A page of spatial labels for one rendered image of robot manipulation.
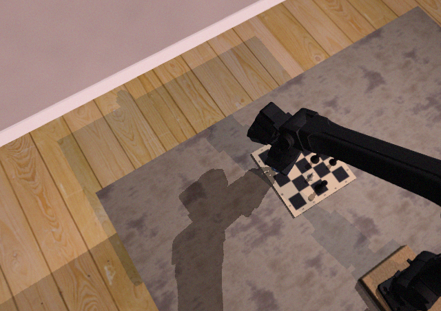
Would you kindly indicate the black and cream chessboard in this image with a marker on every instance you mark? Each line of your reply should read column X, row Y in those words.
column 296, row 190

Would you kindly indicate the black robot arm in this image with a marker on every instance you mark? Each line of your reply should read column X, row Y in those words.
column 417, row 287

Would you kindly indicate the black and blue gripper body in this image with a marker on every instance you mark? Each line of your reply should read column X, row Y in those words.
column 286, row 164

